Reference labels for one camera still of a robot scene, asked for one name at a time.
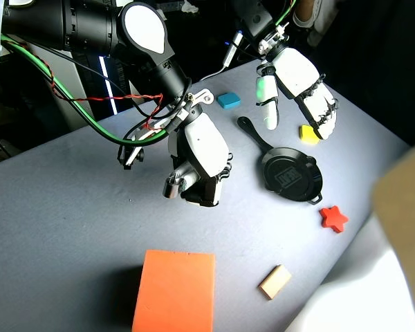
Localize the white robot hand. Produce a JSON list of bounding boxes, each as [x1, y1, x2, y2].
[[163, 111, 234, 208], [255, 46, 340, 141]]

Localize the metal tongs with white handles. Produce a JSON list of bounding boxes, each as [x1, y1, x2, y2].
[[163, 174, 186, 200]]

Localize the black cast iron skillet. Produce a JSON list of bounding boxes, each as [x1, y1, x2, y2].
[[237, 116, 324, 205]]

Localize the blue block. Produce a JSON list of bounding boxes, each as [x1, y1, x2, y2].
[[216, 91, 242, 111]]

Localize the person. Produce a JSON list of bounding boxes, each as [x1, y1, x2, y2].
[[292, 0, 338, 46]]

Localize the yellow block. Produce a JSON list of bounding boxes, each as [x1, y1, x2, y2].
[[299, 124, 321, 145]]

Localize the grey table cloth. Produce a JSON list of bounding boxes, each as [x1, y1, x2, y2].
[[0, 60, 412, 332]]

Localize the red star block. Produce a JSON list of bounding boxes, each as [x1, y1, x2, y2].
[[318, 205, 349, 234]]

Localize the orange box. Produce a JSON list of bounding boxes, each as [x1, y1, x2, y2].
[[131, 248, 217, 332]]

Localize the light wooden block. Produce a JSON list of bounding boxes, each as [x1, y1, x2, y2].
[[258, 264, 293, 301]]

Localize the beige blurred board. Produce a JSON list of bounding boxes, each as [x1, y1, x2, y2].
[[371, 133, 415, 332]]

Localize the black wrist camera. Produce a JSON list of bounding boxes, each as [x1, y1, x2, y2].
[[116, 145, 145, 170]]

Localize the white adapter with cable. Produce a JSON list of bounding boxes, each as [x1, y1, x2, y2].
[[200, 30, 245, 81]]

